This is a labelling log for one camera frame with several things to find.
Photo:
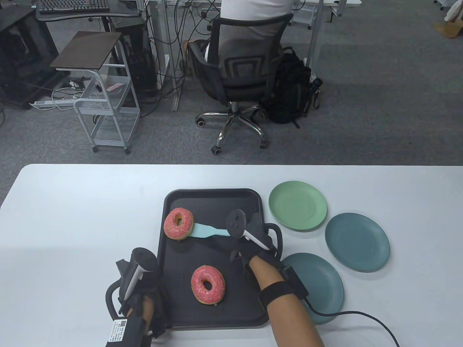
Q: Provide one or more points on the person's left hand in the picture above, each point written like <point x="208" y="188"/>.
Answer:
<point x="155" y="303"/>

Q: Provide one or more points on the person's right hand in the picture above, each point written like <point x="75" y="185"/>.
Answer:
<point x="260" y="249"/>

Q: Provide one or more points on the black and white controller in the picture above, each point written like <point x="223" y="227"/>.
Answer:
<point x="143" y="258"/>
<point x="235" y="222"/>

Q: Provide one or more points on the pink sprinkled mini donut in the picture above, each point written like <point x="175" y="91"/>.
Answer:
<point x="181" y="233"/>
<point x="199" y="289"/>

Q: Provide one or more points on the light blue dessert shovel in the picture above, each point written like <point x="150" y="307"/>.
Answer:
<point x="206" y="230"/>

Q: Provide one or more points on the black baking tray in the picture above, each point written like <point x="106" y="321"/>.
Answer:
<point x="217" y="202"/>

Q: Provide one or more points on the teal round plate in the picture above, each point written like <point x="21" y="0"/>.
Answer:
<point x="322" y="282"/>
<point x="358" y="242"/>

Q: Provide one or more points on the person's right forearm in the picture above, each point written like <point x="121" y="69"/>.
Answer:
<point x="289" y="325"/>

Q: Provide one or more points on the black wrist module white label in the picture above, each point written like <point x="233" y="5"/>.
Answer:
<point x="126" y="332"/>

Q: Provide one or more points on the light green round plate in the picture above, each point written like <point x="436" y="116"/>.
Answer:
<point x="296" y="206"/>

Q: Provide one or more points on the black mesh office chair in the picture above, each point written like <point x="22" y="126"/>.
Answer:
<point x="242" y="90"/>

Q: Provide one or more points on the black backpack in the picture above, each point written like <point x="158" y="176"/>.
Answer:
<point x="289" y="90"/>

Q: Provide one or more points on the white rolling cart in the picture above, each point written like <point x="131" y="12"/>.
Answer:
<point x="108" y="133"/>

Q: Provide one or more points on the pink flat packet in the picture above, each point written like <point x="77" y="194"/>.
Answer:
<point x="114" y="87"/>

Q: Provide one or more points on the black computer tower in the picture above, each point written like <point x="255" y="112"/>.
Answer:
<point x="139" y="65"/>

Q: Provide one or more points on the white power strip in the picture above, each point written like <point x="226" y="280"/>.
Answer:
<point x="47" y="103"/>

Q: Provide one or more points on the dark brown side table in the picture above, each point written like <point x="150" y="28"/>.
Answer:
<point x="86" y="48"/>

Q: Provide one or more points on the black desk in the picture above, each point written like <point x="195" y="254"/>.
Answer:
<point x="90" y="16"/>

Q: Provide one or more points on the cardboard box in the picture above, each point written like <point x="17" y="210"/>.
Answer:
<point x="452" y="30"/>

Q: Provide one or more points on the white bag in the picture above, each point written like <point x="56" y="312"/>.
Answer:
<point x="455" y="11"/>

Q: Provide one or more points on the black keyboard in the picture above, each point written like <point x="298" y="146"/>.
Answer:
<point x="72" y="5"/>

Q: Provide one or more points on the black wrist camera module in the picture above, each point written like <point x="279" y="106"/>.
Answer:
<point x="294" y="282"/>

